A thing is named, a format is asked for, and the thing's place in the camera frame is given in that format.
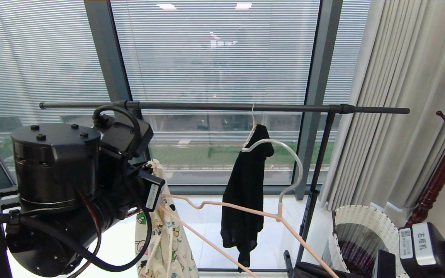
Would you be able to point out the white laundry basket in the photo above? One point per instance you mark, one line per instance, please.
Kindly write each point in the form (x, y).
(361, 220)

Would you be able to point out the cream printed garment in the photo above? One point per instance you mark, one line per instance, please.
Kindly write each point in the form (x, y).
(168, 247)

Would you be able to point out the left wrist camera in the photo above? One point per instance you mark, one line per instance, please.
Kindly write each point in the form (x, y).
(129, 135)

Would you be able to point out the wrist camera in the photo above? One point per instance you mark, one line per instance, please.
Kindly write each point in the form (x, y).
(419, 243)
(129, 135)

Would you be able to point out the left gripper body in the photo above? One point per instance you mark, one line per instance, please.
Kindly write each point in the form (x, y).
(137, 189)

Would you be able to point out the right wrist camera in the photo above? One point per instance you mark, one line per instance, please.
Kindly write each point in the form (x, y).
(419, 243)

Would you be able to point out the black clothes rack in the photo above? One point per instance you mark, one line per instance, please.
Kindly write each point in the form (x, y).
(207, 106)

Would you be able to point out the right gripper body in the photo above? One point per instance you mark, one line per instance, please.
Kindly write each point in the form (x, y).
(384, 266)

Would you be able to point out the black t-shirt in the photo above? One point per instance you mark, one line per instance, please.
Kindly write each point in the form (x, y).
(245, 200)

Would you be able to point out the pink clothes hanger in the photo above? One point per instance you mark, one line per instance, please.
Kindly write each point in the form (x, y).
(299, 166)
(253, 116)

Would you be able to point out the dark red wooden coat stand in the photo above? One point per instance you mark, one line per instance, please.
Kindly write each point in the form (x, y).
(439, 173)

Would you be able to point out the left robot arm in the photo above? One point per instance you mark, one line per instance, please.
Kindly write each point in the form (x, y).
(52, 166)

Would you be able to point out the window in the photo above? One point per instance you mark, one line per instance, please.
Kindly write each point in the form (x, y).
(207, 50)

